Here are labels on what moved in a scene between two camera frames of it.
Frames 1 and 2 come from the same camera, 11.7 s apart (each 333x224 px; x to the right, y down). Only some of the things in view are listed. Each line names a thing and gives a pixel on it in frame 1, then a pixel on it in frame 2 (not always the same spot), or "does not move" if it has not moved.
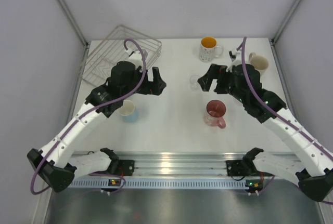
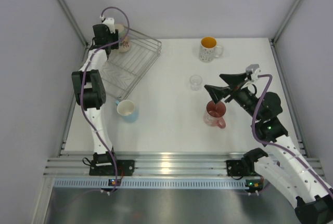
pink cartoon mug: (215, 109) does not move
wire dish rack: (122, 44) does not move
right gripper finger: (205, 81) → (217, 93)
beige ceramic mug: (259, 62) → (124, 46)
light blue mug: (129, 113) does not move
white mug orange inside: (208, 49) does not move
